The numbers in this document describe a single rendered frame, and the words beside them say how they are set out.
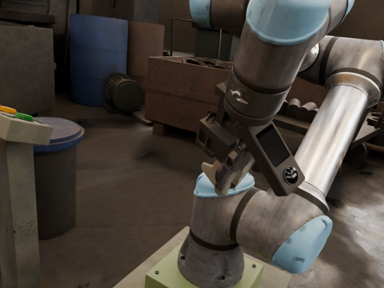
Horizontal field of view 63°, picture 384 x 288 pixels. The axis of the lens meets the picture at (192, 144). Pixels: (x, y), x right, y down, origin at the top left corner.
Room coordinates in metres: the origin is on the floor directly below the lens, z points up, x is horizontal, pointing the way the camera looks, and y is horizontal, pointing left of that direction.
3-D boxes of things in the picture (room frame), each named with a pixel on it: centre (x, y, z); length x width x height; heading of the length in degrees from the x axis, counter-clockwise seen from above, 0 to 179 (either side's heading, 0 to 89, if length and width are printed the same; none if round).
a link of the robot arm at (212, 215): (0.58, -0.08, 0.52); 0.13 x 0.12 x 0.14; 53
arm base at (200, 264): (0.58, -0.08, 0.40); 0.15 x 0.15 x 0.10
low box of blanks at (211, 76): (2.66, -0.14, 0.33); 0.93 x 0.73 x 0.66; 66
